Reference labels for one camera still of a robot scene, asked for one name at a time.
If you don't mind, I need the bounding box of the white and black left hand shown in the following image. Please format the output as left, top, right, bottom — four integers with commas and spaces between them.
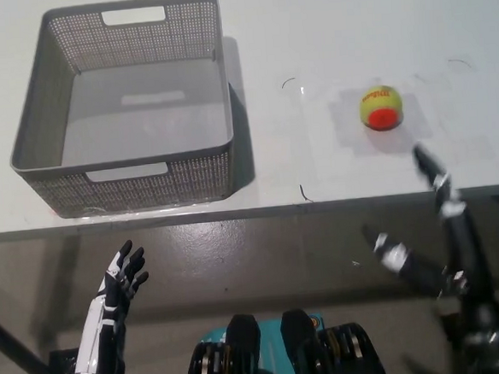
63, 239, 157, 374

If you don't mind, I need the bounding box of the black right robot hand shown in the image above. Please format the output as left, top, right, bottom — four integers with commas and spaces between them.
355, 137, 499, 351

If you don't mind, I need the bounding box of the yellow and orange tennis ball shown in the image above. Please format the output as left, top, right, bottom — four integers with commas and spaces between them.
357, 83, 406, 134

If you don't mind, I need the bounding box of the grey perforated plastic basket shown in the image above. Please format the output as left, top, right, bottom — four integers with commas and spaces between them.
0, 0, 240, 223

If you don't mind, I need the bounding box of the grey tape patch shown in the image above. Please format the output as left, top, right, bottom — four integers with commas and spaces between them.
326, 83, 436, 160

